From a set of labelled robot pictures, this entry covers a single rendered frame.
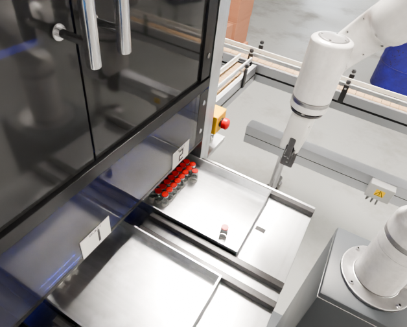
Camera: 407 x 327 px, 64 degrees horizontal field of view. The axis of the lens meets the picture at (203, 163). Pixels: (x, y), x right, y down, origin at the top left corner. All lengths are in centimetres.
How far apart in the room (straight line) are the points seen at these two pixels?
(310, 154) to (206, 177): 93
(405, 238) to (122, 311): 65
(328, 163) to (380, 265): 104
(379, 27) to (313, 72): 14
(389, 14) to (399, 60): 335
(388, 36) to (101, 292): 78
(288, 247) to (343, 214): 148
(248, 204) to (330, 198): 151
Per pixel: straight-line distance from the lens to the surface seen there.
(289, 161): 86
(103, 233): 78
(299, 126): 76
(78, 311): 85
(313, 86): 72
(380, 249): 92
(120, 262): 89
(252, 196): 106
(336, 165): 190
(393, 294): 103
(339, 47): 70
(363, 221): 246
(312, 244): 217
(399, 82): 407
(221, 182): 107
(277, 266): 93
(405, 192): 194
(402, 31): 66
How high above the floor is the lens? 164
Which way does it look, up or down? 42 degrees down
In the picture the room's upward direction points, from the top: 8 degrees clockwise
